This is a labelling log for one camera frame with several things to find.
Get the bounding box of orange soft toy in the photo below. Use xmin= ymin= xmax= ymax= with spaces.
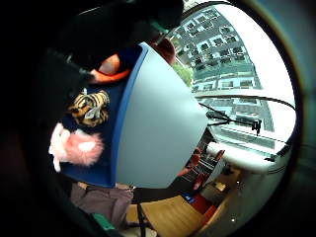
xmin=88 ymin=53 xmax=132 ymax=85

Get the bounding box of black cable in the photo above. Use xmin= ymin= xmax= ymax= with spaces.
xmin=194 ymin=94 xmax=297 ymax=112

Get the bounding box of blue toy box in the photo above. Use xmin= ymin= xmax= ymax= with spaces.
xmin=58 ymin=42 xmax=149 ymax=190

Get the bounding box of pink and white soft toy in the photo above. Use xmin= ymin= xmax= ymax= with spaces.
xmin=47 ymin=122 xmax=106 ymax=173

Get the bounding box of grey building with windows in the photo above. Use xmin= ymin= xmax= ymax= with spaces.
xmin=171 ymin=5 xmax=276 ymax=132

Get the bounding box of tiger soft toy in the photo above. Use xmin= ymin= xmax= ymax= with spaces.
xmin=67 ymin=88 xmax=112 ymax=128

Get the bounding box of red chair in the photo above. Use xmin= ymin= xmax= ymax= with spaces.
xmin=214 ymin=149 xmax=226 ymax=162
xmin=193 ymin=172 xmax=210 ymax=192
xmin=177 ymin=147 xmax=203 ymax=178

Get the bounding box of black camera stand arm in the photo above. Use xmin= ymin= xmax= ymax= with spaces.
xmin=198 ymin=102 xmax=264 ymax=136

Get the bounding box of red-brown plant pot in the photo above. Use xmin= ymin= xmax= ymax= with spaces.
xmin=151 ymin=37 xmax=177 ymax=66

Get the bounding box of green plant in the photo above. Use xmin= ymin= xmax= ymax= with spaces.
xmin=172 ymin=62 xmax=195 ymax=88

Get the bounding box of the person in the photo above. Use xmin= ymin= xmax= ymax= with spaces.
xmin=69 ymin=181 xmax=136 ymax=230

